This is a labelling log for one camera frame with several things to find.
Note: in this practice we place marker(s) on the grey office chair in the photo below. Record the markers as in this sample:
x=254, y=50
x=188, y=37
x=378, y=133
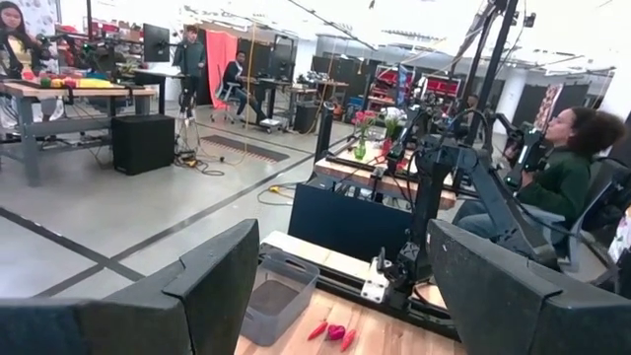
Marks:
x=222, y=97

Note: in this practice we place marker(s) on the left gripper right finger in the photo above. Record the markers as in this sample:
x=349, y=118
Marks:
x=517, y=320

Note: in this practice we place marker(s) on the person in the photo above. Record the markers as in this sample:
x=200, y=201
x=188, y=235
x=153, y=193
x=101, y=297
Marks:
x=189, y=59
x=231, y=74
x=562, y=187
x=15, y=44

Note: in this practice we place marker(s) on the black cube box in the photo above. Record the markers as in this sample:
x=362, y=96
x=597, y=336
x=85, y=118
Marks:
x=143, y=145

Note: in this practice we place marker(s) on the red shelf rack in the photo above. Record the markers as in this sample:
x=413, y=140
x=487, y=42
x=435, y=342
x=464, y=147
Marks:
x=442, y=86
x=389, y=81

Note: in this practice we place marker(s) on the black floor cabinet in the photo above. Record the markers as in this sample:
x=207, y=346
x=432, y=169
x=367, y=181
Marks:
x=306, y=117

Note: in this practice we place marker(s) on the grey plastic bin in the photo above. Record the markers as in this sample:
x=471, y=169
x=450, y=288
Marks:
x=276, y=296

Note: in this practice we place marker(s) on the green glass vase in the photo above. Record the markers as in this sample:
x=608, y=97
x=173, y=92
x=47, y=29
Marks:
x=360, y=150

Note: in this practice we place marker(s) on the red hanging curtain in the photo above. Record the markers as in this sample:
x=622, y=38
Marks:
x=220, y=64

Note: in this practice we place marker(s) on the black slanted pole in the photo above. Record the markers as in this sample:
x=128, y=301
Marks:
x=496, y=49

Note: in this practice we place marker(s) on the magenta toy pepper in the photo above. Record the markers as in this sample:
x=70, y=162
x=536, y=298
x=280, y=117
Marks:
x=336, y=332

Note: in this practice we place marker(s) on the dark striped floor mat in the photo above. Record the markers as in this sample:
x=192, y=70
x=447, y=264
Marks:
x=246, y=147

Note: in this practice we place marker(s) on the black computer monitor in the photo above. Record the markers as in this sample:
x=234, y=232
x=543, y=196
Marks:
x=156, y=43

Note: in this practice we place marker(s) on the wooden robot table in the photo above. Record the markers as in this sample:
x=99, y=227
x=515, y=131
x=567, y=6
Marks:
x=340, y=170

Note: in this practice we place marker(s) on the large black box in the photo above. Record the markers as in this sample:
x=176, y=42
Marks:
x=345, y=222

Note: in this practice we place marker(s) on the black metal rig frame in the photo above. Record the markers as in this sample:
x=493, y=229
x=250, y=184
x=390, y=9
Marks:
x=345, y=288

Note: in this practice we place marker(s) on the pink flower bunch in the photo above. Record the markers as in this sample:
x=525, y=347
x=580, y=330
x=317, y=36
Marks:
x=364, y=118

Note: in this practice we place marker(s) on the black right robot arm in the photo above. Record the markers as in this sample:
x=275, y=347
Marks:
x=503, y=204

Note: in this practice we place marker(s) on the white flower bunch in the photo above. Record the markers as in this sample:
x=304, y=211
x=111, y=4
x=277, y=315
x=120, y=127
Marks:
x=393, y=118

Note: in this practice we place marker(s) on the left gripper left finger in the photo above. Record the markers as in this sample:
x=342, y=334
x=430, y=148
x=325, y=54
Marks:
x=148, y=320

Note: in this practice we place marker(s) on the wooden work table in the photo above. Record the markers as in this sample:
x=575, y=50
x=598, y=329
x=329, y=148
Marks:
x=74, y=92

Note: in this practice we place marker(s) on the red toy chili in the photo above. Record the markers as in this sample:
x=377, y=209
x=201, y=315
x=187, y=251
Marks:
x=318, y=330
x=348, y=340

